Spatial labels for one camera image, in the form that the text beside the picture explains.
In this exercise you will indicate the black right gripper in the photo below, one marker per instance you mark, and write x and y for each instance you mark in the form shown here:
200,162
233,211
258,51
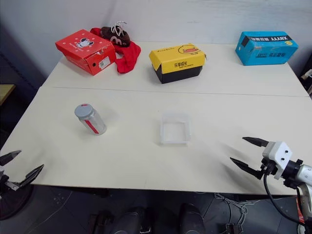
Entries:
268,167

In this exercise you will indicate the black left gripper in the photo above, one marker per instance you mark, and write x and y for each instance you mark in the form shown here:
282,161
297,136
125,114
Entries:
7,186

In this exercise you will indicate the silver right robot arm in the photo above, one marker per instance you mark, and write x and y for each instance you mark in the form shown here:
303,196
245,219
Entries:
303,174

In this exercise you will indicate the clear square plastic container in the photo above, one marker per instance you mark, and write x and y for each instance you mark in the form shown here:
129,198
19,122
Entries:
174,128

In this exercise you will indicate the grey plastic tube cap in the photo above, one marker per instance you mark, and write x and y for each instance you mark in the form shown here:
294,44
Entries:
83,112

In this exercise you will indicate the wooden desk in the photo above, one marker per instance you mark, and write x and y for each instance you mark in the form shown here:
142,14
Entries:
5,93

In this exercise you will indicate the black binder clip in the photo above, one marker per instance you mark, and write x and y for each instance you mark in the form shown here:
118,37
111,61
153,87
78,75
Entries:
234,228

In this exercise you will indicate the silver red can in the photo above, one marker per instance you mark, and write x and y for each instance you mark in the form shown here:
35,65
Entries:
96,124

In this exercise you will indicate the blue cardboard box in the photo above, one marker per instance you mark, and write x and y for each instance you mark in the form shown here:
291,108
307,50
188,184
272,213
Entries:
265,48

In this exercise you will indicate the yellow and black box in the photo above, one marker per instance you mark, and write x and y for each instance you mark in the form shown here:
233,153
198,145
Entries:
178,62

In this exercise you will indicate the red shoe box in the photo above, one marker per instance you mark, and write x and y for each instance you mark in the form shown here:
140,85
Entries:
84,52

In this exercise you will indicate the red cloth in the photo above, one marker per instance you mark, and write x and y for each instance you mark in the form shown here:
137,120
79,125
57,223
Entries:
128,57

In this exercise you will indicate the brown plush pouch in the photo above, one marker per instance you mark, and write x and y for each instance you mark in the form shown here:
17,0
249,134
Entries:
119,35

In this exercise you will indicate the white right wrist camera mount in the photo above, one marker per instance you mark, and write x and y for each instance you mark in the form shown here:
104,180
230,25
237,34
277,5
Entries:
280,152

